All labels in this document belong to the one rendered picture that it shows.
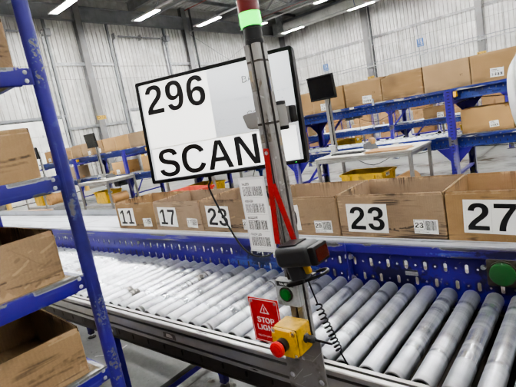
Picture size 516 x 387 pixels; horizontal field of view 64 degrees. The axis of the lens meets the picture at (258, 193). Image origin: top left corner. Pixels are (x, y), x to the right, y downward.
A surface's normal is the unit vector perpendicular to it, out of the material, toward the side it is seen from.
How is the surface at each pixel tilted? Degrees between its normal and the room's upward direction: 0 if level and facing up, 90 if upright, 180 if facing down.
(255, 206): 90
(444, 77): 90
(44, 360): 91
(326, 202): 90
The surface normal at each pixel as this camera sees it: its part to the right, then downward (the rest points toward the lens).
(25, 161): 0.76, -0.03
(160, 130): -0.33, 0.15
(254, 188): -0.62, 0.24
